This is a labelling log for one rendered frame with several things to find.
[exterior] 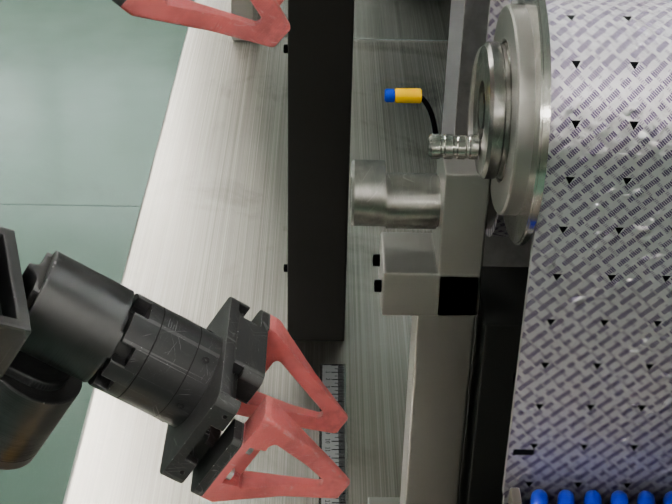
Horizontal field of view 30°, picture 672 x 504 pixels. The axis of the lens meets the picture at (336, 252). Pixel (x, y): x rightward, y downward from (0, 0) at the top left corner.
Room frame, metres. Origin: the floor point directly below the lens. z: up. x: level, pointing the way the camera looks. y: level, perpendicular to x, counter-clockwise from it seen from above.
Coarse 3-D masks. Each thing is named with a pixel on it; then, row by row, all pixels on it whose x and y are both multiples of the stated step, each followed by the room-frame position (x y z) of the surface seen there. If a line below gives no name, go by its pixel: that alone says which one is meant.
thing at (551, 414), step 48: (576, 240) 0.57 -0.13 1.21; (624, 240) 0.57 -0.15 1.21; (528, 288) 0.57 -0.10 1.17; (576, 288) 0.57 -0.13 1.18; (624, 288) 0.57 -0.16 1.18; (528, 336) 0.57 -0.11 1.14; (576, 336) 0.57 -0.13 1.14; (624, 336) 0.57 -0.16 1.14; (528, 384) 0.57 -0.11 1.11; (576, 384) 0.57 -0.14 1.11; (624, 384) 0.57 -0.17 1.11; (528, 432) 0.57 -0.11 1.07; (576, 432) 0.57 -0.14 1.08; (624, 432) 0.57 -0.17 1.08; (528, 480) 0.57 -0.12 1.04; (576, 480) 0.57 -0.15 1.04; (624, 480) 0.57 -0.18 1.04
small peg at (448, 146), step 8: (432, 136) 0.63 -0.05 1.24; (440, 136) 0.63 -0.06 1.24; (448, 136) 0.63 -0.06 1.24; (456, 136) 0.63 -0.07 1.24; (464, 136) 0.63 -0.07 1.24; (472, 136) 0.63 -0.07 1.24; (432, 144) 0.62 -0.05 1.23; (440, 144) 0.62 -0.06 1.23; (448, 144) 0.62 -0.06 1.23; (456, 144) 0.62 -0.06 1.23; (464, 144) 0.62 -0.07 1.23; (472, 144) 0.62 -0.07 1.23; (432, 152) 0.62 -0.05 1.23; (440, 152) 0.62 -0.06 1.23; (448, 152) 0.62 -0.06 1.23; (456, 152) 0.62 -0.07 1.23; (464, 152) 0.62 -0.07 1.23; (472, 152) 0.62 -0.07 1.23
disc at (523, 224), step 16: (512, 0) 0.69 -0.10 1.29; (528, 0) 0.63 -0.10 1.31; (544, 0) 0.61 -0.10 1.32; (544, 16) 0.60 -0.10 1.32; (544, 32) 0.59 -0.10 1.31; (544, 48) 0.58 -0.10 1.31; (544, 64) 0.58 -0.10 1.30; (544, 80) 0.57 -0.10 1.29; (544, 96) 0.57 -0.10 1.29; (544, 112) 0.56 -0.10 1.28; (544, 128) 0.56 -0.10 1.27; (544, 144) 0.56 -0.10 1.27; (544, 160) 0.56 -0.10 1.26; (544, 176) 0.56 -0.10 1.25; (528, 192) 0.57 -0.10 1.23; (528, 208) 0.57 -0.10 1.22; (512, 224) 0.61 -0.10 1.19; (528, 224) 0.57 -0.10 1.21; (512, 240) 0.60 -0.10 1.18; (528, 240) 0.58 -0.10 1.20
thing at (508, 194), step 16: (512, 16) 0.63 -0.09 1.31; (528, 16) 0.62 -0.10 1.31; (496, 32) 0.67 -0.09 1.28; (512, 32) 0.62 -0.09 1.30; (528, 32) 0.61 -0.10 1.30; (512, 48) 0.61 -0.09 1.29; (528, 48) 0.60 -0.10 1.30; (512, 64) 0.61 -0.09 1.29; (528, 64) 0.59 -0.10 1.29; (512, 80) 0.60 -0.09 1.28; (528, 80) 0.59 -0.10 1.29; (512, 96) 0.60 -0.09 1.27; (528, 96) 0.58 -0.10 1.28; (512, 112) 0.59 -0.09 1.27; (528, 112) 0.58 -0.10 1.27; (512, 128) 0.59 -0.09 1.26; (528, 128) 0.58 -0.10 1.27; (512, 144) 0.58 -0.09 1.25; (528, 144) 0.57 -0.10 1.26; (512, 160) 0.58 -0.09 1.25; (528, 160) 0.57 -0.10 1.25; (512, 176) 0.58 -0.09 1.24; (528, 176) 0.57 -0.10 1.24; (496, 192) 0.62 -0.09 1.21; (512, 192) 0.58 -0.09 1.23; (496, 208) 0.61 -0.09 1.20; (512, 208) 0.59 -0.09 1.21
